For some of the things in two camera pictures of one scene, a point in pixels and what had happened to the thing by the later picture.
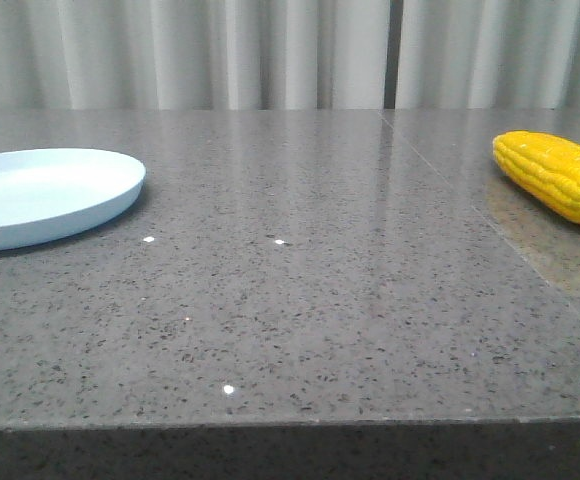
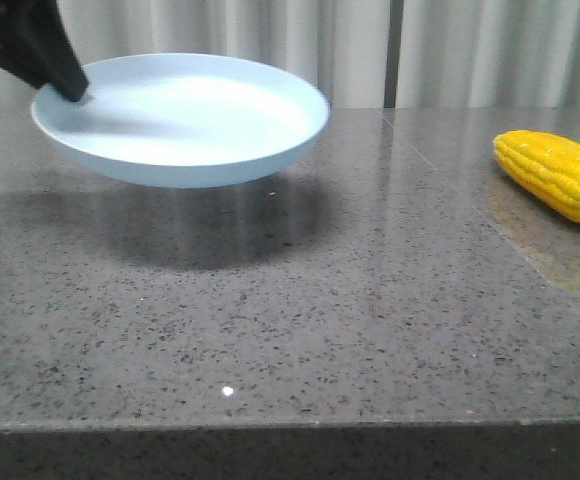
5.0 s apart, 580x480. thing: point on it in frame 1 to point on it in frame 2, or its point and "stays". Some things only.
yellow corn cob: [563, 176] stays
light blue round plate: [21, 196] to [184, 120]
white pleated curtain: [289, 55] stays
